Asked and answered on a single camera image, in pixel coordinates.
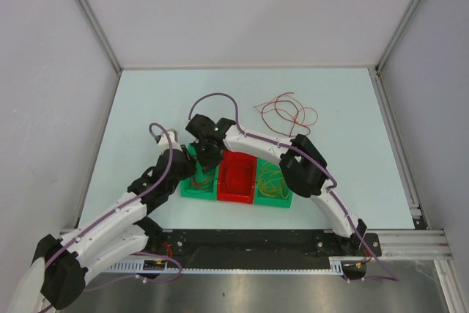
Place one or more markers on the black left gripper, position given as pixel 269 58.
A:
pixel 189 166

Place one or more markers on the green plastic bin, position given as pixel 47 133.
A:
pixel 202 185
pixel 271 188

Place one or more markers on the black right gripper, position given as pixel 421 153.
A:
pixel 206 162

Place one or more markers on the right green plastic bin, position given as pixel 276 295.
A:
pixel 271 188

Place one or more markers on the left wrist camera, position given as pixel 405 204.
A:
pixel 168 139

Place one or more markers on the left green plastic bin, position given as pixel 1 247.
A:
pixel 202 185

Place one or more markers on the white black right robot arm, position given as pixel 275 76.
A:
pixel 302 166

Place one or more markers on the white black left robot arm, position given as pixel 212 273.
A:
pixel 73 260

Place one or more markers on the red plastic bin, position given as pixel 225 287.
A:
pixel 237 178

